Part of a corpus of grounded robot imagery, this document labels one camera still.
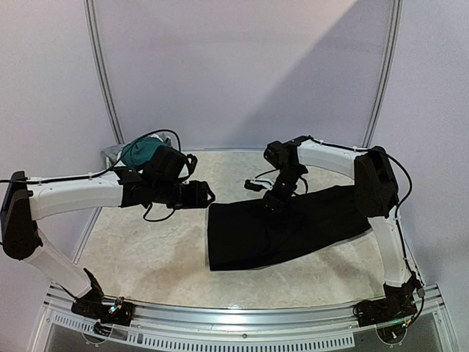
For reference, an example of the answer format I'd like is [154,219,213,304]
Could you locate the aluminium front rail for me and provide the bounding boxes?
[32,285,458,351]

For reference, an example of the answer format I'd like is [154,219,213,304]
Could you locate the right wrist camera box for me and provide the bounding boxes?
[244,178,274,192]

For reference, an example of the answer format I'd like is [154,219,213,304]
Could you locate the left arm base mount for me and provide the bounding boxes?
[71,268,136,337]

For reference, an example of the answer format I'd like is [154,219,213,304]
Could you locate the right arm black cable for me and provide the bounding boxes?
[252,136,415,221]

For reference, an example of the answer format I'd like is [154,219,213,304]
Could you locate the black trousers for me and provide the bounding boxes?
[207,186,371,271]

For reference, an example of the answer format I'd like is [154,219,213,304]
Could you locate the teal green garment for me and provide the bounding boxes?
[120,136,163,169]

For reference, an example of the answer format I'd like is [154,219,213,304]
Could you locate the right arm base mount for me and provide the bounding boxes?
[352,276,425,345]

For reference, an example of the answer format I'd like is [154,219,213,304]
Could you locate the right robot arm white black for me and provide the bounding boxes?
[264,136,423,320]

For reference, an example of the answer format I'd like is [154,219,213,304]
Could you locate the right aluminium corner post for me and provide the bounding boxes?
[361,0,403,147]

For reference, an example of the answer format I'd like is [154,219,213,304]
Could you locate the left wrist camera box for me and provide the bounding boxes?
[142,144,198,184]

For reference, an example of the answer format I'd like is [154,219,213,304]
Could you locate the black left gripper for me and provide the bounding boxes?
[154,180,215,210]

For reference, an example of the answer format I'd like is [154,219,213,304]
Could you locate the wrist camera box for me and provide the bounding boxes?
[244,178,274,192]
[142,144,198,184]

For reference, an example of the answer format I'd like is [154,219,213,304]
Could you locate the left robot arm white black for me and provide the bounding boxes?
[1,167,215,318]

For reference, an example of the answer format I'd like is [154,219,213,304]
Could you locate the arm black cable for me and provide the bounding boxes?
[0,128,182,223]
[252,136,415,221]

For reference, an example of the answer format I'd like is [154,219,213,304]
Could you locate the white garment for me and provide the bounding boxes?
[151,132,172,145]

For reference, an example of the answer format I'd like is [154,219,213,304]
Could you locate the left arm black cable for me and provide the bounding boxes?
[0,128,182,223]

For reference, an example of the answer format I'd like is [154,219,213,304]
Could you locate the aluminium corner post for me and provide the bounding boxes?
[84,0,125,144]
[361,0,403,147]

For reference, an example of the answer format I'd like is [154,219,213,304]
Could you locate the left aluminium corner post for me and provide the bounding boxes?
[84,0,125,144]

